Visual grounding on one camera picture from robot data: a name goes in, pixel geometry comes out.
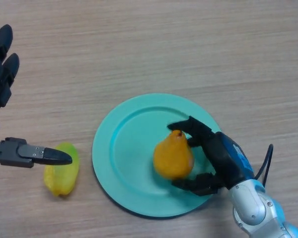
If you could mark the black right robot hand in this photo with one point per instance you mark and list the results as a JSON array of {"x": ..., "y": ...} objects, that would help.
[{"x": 226, "y": 161}]

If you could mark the yellow pear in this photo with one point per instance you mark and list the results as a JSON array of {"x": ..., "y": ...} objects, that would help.
[{"x": 172, "y": 158}]

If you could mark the green round plate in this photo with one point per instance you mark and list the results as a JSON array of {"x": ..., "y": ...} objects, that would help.
[{"x": 131, "y": 153}]

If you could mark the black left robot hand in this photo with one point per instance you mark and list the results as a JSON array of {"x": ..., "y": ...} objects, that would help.
[{"x": 10, "y": 151}]

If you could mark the yellow green starfruit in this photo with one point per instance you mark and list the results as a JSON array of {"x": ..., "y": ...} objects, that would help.
[{"x": 62, "y": 178}]

